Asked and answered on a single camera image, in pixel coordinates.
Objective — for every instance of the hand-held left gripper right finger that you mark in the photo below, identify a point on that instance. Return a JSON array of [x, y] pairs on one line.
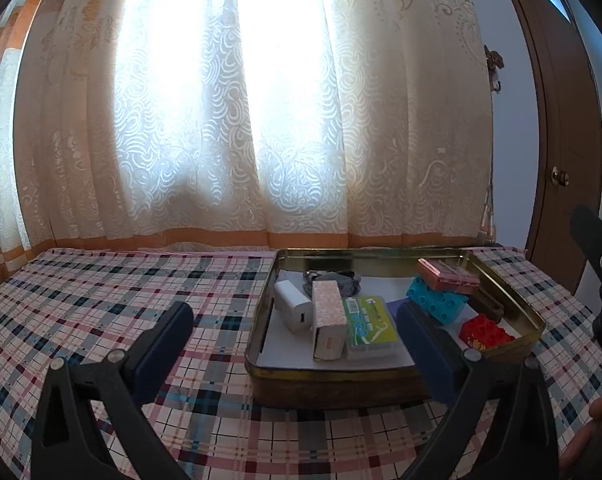
[[421, 340]]

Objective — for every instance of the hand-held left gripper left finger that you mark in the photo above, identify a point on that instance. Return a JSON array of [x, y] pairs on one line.
[[163, 345]]

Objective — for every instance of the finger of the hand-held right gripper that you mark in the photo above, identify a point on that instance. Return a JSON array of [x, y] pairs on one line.
[[593, 240]]

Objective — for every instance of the blue building block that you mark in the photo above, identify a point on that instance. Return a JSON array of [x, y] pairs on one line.
[[438, 305]]

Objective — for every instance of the green packet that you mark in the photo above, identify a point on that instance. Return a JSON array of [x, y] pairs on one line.
[[371, 322]]

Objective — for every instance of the copper coloured small box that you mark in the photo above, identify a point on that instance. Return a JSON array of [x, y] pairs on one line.
[[448, 275]]

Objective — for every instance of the brown wooden comb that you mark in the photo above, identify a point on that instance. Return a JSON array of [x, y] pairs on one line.
[[488, 305]]

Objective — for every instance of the small cardboard box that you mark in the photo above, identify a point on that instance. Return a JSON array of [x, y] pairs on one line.
[[328, 310]]

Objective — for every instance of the black object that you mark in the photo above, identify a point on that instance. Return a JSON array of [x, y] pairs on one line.
[[338, 282]]

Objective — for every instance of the gold metal tin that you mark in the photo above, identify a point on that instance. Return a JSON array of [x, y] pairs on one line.
[[331, 390]]

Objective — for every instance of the white plug charger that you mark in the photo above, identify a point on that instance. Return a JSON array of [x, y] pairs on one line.
[[293, 307]]

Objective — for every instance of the person's right hand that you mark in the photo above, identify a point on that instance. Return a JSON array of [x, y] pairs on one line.
[[601, 407]]

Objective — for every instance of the red building block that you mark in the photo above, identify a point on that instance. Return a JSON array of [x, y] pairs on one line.
[[486, 332]]

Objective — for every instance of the brass door knob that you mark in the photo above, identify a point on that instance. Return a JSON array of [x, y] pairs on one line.
[[561, 176]]

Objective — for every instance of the plaid cloth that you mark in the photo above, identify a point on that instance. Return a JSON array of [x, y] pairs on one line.
[[131, 280]]

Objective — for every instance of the pink sheet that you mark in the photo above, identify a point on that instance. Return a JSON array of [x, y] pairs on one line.
[[206, 250]]

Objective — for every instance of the white paper liner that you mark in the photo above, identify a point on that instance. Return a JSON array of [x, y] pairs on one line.
[[281, 355]]

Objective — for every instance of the brown wooden door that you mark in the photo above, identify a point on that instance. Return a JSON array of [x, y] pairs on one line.
[[551, 85]]

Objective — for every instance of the cream patterned lace curtain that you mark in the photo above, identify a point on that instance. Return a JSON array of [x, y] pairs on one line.
[[381, 160]]

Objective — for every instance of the metal wall hook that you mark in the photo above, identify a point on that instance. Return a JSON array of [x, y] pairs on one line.
[[492, 57]]

